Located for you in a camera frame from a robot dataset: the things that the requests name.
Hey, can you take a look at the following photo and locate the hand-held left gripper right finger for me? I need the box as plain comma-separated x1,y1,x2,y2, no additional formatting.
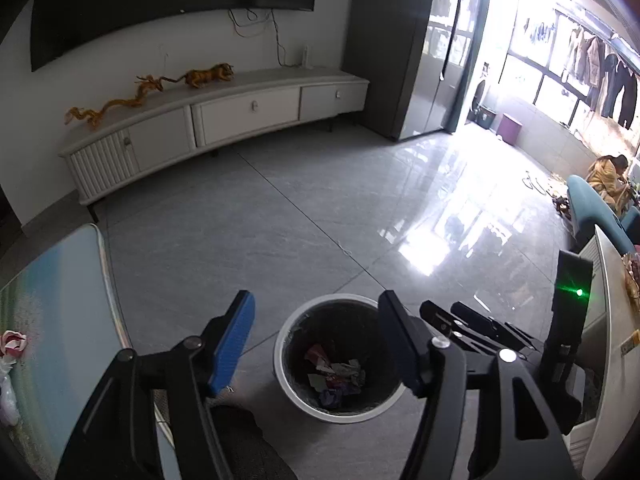
378,290,576,480

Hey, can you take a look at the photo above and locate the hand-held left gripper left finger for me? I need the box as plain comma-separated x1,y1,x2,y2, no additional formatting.
55,290,256,480

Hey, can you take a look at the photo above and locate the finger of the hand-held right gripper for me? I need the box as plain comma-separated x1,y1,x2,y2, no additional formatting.
450,302,545,357
419,301,506,357

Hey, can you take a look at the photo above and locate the white bin with black liner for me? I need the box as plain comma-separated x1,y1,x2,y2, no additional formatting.
273,295,408,423

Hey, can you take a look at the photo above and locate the pink white wrapper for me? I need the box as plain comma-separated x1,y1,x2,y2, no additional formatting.
0,330,30,361

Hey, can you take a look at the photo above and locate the clear plastic bag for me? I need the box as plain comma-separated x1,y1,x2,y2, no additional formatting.
0,360,22,427

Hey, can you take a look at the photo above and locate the white side cabinet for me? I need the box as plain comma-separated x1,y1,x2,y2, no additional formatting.
562,225,640,480

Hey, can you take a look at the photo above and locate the golden pink table ornament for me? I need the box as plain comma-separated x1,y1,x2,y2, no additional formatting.
621,252,640,311

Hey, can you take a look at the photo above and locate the blue sofa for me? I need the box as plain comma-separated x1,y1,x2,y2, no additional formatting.
570,174,640,256

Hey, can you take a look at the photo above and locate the landscape printed table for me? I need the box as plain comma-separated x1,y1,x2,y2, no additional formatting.
0,222,181,480

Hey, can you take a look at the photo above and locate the purple storage box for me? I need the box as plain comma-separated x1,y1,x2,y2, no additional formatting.
500,113,524,145

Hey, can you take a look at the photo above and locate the white low television cabinet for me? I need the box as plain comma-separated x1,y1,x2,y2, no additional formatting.
57,67,371,221

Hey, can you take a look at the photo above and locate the golden dragon figurine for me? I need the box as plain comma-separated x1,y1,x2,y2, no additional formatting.
65,74,166,131

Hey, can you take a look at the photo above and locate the golden tiger figurine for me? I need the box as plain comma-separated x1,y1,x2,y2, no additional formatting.
181,62,236,89

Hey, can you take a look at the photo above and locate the row of hanging clothes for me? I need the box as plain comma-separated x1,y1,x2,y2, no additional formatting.
520,15,640,131

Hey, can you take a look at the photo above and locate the tall grey refrigerator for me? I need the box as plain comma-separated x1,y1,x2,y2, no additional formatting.
342,0,496,142

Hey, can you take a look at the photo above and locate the thin television cable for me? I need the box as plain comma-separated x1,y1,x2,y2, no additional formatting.
227,7,306,68

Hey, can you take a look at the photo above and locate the large black wall television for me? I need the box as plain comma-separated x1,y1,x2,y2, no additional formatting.
30,0,321,72

